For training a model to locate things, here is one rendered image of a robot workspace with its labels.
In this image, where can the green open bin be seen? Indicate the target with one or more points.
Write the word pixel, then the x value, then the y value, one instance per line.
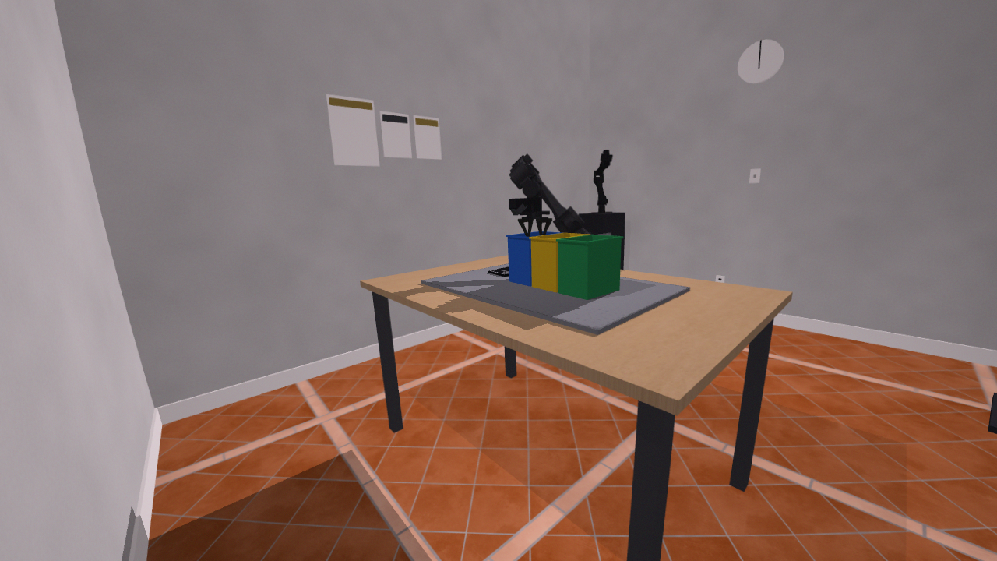
pixel 589 269

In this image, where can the yellow open bin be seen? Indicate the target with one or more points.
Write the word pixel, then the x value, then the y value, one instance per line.
pixel 544 260

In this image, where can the blue bin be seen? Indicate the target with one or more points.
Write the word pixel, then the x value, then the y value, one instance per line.
pixel 519 253

